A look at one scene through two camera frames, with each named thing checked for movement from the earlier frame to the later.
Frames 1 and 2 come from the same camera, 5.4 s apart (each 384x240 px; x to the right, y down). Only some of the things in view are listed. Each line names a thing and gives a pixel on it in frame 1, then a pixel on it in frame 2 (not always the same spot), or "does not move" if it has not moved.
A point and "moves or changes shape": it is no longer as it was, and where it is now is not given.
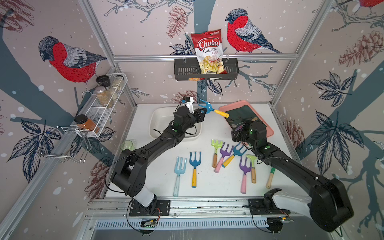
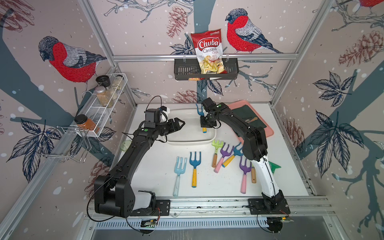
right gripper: (237, 137) to (202, 125)
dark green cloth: (242, 115) does not move
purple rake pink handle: (224, 153) does not move
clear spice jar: (117, 82) does not move
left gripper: (199, 116) to (174, 127)
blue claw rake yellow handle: (209, 108) moves or changes shape
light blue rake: (179, 171) does not move
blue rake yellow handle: (195, 163) does not move
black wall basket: (189, 70) does not move
